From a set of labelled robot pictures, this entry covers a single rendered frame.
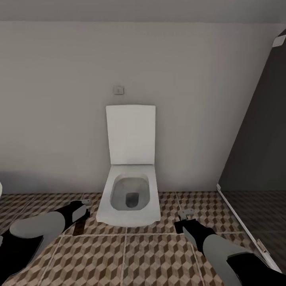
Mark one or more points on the hook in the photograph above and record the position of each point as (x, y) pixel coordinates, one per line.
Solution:
(118, 90)

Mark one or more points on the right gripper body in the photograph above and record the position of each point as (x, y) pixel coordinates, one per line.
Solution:
(179, 226)

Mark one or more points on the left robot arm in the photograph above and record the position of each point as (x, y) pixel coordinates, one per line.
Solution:
(25, 240)

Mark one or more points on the shower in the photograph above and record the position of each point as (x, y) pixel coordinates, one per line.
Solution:
(268, 258)

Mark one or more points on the toilet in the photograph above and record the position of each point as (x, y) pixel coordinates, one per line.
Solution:
(130, 197)

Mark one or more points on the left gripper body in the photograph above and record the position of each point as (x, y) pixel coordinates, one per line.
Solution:
(84, 217)

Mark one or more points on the mousetrap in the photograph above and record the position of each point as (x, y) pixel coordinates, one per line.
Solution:
(79, 228)

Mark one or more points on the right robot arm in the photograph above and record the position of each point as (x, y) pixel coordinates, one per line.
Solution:
(235, 265)

